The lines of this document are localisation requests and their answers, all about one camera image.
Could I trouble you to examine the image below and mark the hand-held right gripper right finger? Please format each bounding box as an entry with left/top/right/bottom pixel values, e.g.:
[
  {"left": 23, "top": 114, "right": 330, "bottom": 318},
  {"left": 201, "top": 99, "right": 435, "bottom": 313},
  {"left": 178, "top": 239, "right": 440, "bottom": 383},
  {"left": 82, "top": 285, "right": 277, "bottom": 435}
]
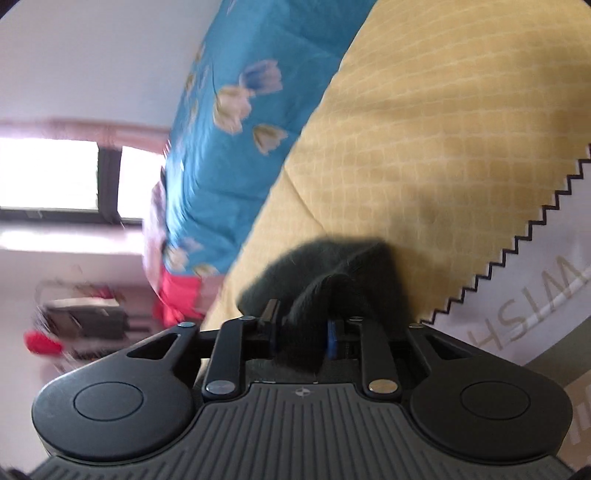
[{"left": 326, "top": 316, "right": 470, "bottom": 397}]

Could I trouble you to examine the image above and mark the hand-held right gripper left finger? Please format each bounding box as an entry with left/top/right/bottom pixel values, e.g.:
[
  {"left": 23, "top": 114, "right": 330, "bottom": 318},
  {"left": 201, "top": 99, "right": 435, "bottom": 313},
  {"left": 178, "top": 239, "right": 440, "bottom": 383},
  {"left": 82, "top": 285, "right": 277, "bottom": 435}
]
[{"left": 127, "top": 299, "right": 281, "bottom": 397}]

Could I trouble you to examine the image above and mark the dark green sweater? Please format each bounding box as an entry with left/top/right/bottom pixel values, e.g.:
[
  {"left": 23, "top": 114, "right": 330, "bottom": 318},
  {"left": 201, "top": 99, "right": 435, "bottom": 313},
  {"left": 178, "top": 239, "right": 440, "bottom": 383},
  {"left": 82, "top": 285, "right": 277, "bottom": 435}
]
[{"left": 235, "top": 237, "right": 419, "bottom": 376}]

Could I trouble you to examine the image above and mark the red object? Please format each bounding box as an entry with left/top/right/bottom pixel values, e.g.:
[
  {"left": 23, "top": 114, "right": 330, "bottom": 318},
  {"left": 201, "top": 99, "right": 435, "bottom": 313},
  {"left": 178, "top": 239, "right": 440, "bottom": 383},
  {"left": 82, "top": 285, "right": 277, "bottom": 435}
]
[{"left": 24, "top": 329, "right": 64, "bottom": 357}]

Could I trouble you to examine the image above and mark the yellow and white patterned blanket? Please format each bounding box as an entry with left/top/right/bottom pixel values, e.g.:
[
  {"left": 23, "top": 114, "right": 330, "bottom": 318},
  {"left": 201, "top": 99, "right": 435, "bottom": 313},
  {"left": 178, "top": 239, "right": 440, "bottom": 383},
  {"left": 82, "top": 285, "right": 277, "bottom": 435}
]
[{"left": 222, "top": 0, "right": 591, "bottom": 462}]

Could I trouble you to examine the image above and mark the window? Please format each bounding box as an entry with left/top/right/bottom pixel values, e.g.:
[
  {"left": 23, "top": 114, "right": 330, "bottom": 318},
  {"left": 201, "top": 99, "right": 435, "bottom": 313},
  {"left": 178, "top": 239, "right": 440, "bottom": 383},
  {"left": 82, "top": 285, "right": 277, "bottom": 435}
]
[{"left": 0, "top": 137, "right": 166, "bottom": 225}]

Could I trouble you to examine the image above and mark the blue floral quilt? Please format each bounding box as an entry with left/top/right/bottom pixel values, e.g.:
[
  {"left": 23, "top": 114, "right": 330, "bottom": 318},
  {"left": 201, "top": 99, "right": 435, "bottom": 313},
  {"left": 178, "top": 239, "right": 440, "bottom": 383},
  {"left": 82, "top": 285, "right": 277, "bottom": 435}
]
[{"left": 159, "top": 0, "right": 382, "bottom": 278}]

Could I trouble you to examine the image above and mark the red bed sheet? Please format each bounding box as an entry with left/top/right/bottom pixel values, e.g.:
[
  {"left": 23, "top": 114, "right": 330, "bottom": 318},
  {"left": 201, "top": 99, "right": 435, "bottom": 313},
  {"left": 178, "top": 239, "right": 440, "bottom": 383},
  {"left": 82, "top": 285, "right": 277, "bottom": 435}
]
[{"left": 153, "top": 270, "right": 220, "bottom": 326}]

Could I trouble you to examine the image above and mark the black case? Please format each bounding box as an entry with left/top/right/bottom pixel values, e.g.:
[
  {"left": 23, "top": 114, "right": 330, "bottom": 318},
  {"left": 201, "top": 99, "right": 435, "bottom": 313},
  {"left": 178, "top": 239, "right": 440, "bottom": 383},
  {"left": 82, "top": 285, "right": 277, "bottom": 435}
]
[{"left": 39, "top": 295, "right": 129, "bottom": 343}]

